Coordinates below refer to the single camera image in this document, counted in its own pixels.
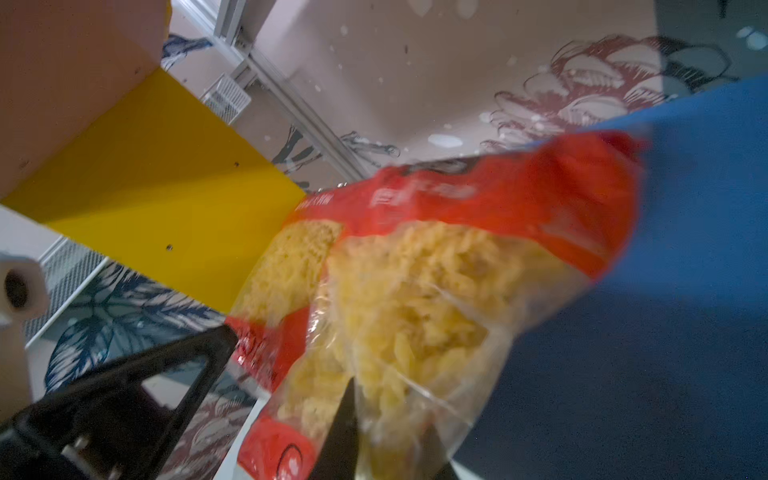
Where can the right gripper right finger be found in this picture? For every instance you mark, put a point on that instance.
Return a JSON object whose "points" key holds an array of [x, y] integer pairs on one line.
{"points": [[435, 461]]}

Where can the white wire mesh basket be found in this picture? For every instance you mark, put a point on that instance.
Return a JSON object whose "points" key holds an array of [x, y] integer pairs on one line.
{"points": [[226, 99]]}

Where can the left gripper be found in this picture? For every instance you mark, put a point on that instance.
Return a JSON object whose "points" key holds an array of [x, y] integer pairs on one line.
{"points": [[121, 420]]}

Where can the yellow shelf unit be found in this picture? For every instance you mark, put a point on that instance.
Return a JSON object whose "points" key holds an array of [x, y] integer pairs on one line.
{"points": [[657, 371]]}

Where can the red macaroni bag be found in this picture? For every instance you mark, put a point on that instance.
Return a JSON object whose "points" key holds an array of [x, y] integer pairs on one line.
{"points": [[271, 314]]}

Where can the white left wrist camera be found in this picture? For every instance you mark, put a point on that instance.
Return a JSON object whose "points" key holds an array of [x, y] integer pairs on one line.
{"points": [[24, 297]]}

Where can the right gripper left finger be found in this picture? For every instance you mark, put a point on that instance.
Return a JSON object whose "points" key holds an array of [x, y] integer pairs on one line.
{"points": [[338, 457]]}

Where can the red noodle bag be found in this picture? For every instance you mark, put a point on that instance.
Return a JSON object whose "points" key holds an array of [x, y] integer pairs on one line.
{"points": [[439, 268]]}

